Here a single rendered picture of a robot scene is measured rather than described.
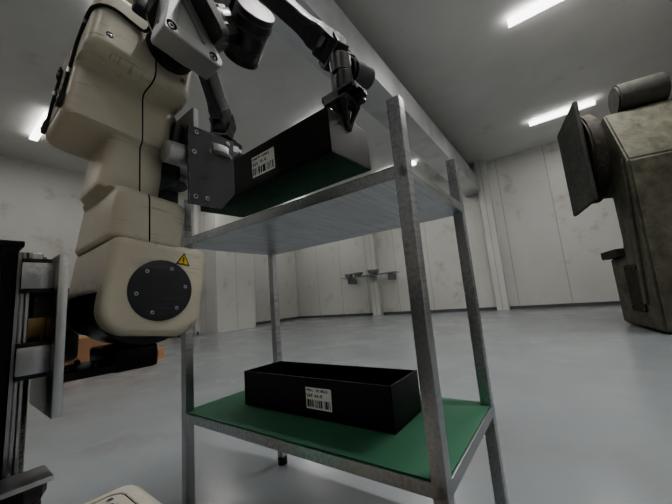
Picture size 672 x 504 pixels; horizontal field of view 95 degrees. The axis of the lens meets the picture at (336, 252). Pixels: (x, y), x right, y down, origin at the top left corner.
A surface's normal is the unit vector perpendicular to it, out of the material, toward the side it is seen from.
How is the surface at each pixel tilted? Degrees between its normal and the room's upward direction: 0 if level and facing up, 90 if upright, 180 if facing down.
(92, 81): 90
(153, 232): 90
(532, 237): 90
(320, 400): 90
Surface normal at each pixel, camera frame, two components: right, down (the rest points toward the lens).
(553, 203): -0.59, -0.07
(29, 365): 0.79, -0.16
